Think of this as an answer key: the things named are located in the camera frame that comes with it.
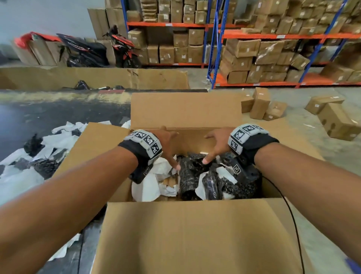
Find black wrapped packet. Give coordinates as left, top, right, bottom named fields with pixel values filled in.
left=222, top=178, right=262, bottom=200
left=178, top=156, right=203, bottom=201
left=177, top=152, right=210, bottom=167
left=201, top=169, right=224, bottom=201

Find thin black cable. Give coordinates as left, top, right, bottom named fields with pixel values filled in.
left=260, top=174, right=306, bottom=274

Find tall upright cardboard box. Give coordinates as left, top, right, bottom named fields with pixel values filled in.
left=249, top=87, right=271, bottom=120

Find tall leaning cardboard sheets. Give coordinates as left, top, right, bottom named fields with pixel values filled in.
left=87, top=0, right=128, bottom=40

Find cardboard boxes under red cloth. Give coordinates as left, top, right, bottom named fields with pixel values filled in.
left=11, top=35, right=69, bottom=67

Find heap of large wrapped cartons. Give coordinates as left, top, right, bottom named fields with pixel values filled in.
left=219, top=38, right=361, bottom=84

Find long flat cardboard sheet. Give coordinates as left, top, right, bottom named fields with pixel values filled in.
left=0, top=67, right=190, bottom=91

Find red and black scooter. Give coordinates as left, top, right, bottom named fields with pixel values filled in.
left=102, top=24, right=142, bottom=69

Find red cloth cover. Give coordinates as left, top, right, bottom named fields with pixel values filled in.
left=14, top=31, right=61, bottom=49

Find small cardboard box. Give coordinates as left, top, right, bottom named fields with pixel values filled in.
left=263, top=101, right=288, bottom=121
left=241, top=94, right=255, bottom=114

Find person's right hand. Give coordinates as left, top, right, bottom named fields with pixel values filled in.
left=202, top=127, right=234, bottom=165

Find person's right forearm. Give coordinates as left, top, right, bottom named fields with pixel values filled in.
left=253, top=142, right=361, bottom=266

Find heap of taped cartons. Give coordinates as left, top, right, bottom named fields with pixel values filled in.
left=234, top=0, right=361, bottom=35

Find blue and orange shelf rack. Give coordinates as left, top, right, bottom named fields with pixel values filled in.
left=207, top=0, right=361, bottom=90
left=121, top=0, right=227, bottom=69

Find large cardboard box with holes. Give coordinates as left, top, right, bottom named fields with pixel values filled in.
left=317, top=103, right=361, bottom=142

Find row of square brown cartons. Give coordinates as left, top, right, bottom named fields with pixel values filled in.
left=127, top=27, right=212, bottom=65

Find person's left hand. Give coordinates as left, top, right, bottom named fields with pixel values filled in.
left=154, top=126, right=181, bottom=171

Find large open cardboard box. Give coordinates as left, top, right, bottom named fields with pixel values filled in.
left=52, top=92, right=325, bottom=274

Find row of small stacked cartons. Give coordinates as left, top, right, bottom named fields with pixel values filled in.
left=126, top=0, right=235, bottom=24

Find flat labelled cardboard box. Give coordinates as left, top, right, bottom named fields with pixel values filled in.
left=304, top=95, right=345, bottom=116

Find white paper scrap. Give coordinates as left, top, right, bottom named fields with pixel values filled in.
left=47, top=233, right=82, bottom=262

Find marker-covered wrist camera band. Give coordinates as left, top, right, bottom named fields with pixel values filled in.
left=118, top=129, right=164, bottom=185
left=227, top=123, right=280, bottom=184

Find person's left forearm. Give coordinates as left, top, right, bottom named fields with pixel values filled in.
left=0, top=146, right=139, bottom=274

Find crumpled white paper sheet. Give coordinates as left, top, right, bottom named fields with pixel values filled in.
left=195, top=165, right=239, bottom=201
left=131, top=156, right=180, bottom=202

